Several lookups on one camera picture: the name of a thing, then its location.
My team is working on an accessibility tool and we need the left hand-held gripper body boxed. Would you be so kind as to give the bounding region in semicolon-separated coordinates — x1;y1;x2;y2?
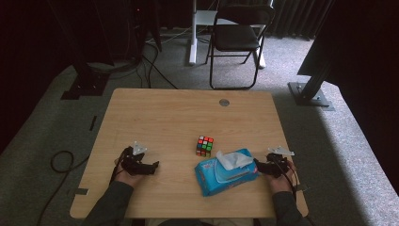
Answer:
120;140;150;176

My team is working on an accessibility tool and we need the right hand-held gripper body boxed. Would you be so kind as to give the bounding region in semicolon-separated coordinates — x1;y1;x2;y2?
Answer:
264;145;295;178

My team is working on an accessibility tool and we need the white wet wipe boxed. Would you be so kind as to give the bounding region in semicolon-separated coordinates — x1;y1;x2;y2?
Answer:
215;150;254;171

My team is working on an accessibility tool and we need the blue wet wipe pack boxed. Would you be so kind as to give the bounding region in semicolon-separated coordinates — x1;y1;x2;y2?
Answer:
194;148;262;198

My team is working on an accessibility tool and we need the colourful puzzle cube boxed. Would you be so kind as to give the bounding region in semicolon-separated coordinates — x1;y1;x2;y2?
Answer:
196;135;215;158

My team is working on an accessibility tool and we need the person's left hand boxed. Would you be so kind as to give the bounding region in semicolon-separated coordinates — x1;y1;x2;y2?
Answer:
113;158;145;188

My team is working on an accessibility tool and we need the person's right hand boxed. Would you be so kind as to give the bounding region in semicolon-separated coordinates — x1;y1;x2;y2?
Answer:
266;159;297;194

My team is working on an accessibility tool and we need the black stand with base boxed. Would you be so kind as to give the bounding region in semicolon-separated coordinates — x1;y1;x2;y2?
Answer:
60;0;111;101

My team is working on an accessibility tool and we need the black folding chair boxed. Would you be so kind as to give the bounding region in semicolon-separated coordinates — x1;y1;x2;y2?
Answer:
205;3;277;91

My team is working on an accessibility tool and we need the black equipment rack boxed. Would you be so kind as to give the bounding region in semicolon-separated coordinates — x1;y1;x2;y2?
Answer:
125;0;163;60

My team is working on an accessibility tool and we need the dark pleated curtain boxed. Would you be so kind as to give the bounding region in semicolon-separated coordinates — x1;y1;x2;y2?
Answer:
269;0;333;40

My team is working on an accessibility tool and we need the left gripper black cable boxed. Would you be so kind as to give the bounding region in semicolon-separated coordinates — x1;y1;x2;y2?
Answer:
109;146;131;185

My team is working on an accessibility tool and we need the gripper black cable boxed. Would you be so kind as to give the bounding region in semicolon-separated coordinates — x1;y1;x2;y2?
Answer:
109;146;131;185
272;154;316;226

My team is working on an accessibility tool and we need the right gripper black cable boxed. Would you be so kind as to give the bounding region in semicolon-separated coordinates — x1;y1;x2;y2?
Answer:
272;154;316;226

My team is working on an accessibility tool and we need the metal stand with base plate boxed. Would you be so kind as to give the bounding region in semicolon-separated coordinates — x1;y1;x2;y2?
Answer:
287;0;335;111

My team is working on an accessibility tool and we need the black floor cable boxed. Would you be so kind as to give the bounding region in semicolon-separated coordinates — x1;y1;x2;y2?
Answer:
36;150;92;226

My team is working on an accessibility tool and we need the bundle of floor cables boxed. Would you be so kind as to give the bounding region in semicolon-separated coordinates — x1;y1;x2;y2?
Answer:
88;27;180;90

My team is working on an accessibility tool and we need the white desk frame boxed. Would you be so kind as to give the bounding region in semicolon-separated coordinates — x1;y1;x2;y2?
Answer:
187;0;274;70

